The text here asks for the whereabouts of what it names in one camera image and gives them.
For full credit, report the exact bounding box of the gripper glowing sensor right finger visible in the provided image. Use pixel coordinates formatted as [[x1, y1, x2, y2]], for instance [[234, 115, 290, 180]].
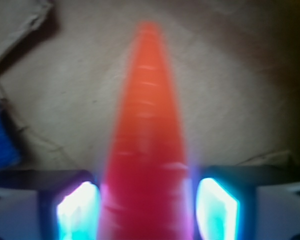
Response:
[[194, 165, 300, 240]]

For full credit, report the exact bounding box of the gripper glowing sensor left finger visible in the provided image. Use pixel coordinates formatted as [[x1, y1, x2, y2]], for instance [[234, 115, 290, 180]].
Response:
[[0, 170, 101, 240]]

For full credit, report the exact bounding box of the orange plastic toy carrot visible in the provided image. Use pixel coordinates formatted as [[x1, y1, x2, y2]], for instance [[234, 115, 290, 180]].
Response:
[[97, 21, 194, 240]]

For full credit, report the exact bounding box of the brown paper bag tray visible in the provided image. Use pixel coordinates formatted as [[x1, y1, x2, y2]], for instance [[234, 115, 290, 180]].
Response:
[[0, 0, 300, 174]]

